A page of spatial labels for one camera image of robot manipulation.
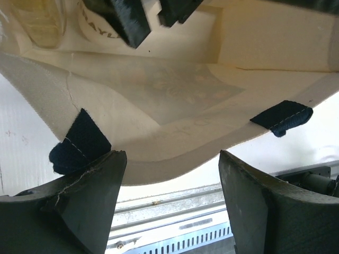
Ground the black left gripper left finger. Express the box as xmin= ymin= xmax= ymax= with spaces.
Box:
xmin=1 ymin=151 xmax=127 ymax=253

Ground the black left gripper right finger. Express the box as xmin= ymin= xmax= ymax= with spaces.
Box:
xmin=219 ymin=151 xmax=338 ymax=253

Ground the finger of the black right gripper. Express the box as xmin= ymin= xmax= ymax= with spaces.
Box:
xmin=158 ymin=0 xmax=203 ymax=27
xmin=84 ymin=0 xmax=151 ymax=49

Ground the cream cylindrical bottle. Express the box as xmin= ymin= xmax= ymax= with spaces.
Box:
xmin=77 ymin=1 xmax=123 ymax=47

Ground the cream canvas tote bag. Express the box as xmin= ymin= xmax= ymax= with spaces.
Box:
xmin=1 ymin=1 xmax=338 ymax=186

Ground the clear yellow liquid bottle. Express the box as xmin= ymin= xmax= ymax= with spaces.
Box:
xmin=11 ymin=0 xmax=67 ymax=49

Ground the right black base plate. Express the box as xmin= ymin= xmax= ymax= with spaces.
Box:
xmin=274 ymin=163 xmax=337 ymax=184

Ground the aluminium mounting rail front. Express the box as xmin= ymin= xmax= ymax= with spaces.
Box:
xmin=109 ymin=184 xmax=225 ymax=240

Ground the grey slotted cable duct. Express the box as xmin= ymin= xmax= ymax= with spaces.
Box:
xmin=105 ymin=221 xmax=235 ymax=254

